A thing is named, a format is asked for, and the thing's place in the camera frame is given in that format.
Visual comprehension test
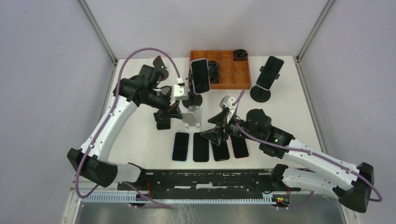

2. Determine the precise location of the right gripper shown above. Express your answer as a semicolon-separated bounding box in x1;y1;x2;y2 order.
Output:
201;109;262;145

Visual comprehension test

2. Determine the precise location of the white folding phone stand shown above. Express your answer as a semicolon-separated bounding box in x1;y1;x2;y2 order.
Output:
161;86;172;95

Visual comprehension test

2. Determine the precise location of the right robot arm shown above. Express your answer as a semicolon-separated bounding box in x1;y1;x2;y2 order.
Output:
201;109;374;213

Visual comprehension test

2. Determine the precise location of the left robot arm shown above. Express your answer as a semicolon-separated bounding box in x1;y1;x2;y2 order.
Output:
67;65;187;190

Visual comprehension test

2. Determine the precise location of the black round phone stand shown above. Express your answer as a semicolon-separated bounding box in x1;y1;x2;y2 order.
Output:
182;70;203;108

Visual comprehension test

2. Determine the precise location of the blue case phone on table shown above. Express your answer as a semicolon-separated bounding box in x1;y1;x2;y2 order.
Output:
171;132;190;162

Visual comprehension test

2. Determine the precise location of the brown base phone stand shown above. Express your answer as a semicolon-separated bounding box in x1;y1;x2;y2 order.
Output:
153;56;169;82

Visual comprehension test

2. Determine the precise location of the phone on black round stand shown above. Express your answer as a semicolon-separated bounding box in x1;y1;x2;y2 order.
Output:
190;58;211;95

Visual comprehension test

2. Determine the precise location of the right phone on clamp stand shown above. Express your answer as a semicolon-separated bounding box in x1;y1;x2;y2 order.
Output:
256;56;284;90

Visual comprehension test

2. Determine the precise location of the orange compartment tray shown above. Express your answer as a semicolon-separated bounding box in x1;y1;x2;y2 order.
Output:
190;50;251;90

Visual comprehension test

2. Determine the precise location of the black round object in tray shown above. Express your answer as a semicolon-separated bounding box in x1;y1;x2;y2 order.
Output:
233;49;248;61

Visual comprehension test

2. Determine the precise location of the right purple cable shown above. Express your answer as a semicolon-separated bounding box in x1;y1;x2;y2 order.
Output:
232;90;383;210

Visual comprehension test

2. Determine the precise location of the purple cable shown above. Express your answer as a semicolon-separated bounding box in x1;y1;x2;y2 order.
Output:
232;90;383;210
75;47;183;210

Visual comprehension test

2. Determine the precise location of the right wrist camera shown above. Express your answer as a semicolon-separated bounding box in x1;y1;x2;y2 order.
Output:
219;95;239;112

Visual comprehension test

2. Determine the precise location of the aluminium frame rail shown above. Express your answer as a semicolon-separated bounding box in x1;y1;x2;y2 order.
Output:
70;172;352;195

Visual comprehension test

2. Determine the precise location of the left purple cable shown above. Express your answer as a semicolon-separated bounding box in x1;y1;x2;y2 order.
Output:
75;47;183;210

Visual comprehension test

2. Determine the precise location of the white slotted cable duct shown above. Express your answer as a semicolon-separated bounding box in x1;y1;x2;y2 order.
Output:
82;192;276;205

